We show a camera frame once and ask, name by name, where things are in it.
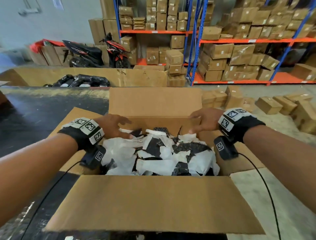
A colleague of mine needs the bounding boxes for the person's left hand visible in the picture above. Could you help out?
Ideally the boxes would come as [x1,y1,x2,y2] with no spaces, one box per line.
[95,114,134,139]

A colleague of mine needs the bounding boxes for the person's right hand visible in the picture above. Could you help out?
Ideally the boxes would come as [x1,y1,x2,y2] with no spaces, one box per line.
[189,108,224,135]

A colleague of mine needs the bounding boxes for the person's left forearm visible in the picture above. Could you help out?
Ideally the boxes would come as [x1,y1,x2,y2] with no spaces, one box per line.
[0,134,79,227]

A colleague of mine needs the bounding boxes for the person's right forearm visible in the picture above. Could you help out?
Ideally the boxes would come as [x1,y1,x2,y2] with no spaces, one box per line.
[243,125,316,214]

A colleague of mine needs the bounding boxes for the pile of black white-labelled packets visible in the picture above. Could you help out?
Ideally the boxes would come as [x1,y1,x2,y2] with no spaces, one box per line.
[101,127,221,177]

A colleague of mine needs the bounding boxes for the black wristband with marker blocks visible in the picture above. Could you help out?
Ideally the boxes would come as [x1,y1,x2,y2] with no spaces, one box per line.
[57,117,105,151]
[217,107,266,144]

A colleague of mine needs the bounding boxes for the brown cardboard box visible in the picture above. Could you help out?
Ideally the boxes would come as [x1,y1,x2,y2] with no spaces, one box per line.
[167,74,186,88]
[290,63,316,82]
[166,49,184,66]
[166,64,184,75]

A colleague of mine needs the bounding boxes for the long flat cardboard sheet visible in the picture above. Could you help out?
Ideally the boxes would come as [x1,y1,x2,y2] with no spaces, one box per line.
[0,66,169,88]

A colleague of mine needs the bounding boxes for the pile of black wrapped parcels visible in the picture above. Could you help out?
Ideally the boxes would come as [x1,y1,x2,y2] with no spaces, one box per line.
[43,74,111,88]

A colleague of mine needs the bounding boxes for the large open cardboard box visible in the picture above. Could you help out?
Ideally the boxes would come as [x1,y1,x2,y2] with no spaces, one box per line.
[43,87,266,235]

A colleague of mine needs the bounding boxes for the stack of brown cardboard boxes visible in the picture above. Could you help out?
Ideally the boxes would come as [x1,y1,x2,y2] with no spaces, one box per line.
[118,0,191,31]
[120,35,186,66]
[202,0,316,40]
[197,43,281,82]

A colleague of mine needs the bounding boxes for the pile of small cardboard boxes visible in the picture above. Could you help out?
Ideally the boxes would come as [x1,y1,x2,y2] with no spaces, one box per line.
[202,85,316,135]

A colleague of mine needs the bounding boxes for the black and red motor scooter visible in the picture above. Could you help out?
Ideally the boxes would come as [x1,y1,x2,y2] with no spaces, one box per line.
[61,32,132,69]

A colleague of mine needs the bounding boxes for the blue and orange shelving rack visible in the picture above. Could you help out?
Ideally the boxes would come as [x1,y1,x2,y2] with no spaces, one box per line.
[190,0,316,86]
[113,0,206,86]

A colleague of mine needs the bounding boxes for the tall brown cardboard carton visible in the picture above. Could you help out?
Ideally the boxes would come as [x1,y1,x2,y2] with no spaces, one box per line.
[88,18,106,45]
[99,0,117,20]
[103,19,121,43]

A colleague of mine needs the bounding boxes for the flat cardboard boxes leaning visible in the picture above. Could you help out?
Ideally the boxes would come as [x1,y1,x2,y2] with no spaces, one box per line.
[27,44,72,67]

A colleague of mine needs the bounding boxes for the red cloth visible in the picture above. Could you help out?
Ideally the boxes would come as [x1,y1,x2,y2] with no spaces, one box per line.
[29,39,66,54]

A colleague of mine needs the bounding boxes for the black wrist camera with marker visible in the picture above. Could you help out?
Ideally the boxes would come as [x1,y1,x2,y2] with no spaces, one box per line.
[80,144,107,170]
[213,136,239,161]

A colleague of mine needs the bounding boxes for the thin black cable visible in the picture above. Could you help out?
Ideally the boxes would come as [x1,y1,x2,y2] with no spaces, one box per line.
[21,161,82,240]
[237,152,282,240]

